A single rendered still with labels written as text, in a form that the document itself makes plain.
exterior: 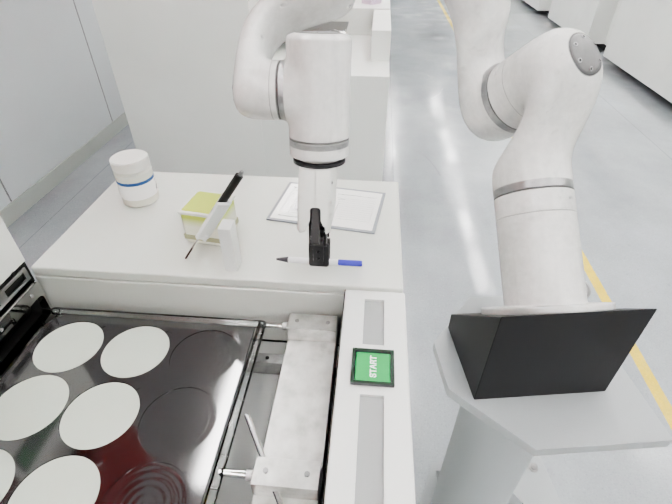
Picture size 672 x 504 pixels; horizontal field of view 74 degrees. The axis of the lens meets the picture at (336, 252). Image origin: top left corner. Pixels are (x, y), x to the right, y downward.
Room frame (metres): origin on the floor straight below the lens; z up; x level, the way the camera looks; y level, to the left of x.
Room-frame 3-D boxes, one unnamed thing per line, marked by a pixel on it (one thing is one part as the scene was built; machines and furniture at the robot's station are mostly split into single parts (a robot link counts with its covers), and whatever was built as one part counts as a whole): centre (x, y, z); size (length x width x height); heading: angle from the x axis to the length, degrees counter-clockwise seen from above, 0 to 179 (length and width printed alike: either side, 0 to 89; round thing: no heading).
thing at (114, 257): (0.71, 0.19, 0.89); 0.62 x 0.35 x 0.14; 85
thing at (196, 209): (0.66, 0.23, 1.00); 0.07 x 0.07 x 0.07; 77
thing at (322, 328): (0.49, 0.04, 0.89); 0.08 x 0.03 x 0.03; 85
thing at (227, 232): (0.57, 0.19, 1.03); 0.06 x 0.04 x 0.13; 85
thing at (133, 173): (0.78, 0.40, 1.01); 0.07 x 0.07 x 0.10
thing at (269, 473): (0.25, 0.06, 0.89); 0.08 x 0.03 x 0.03; 85
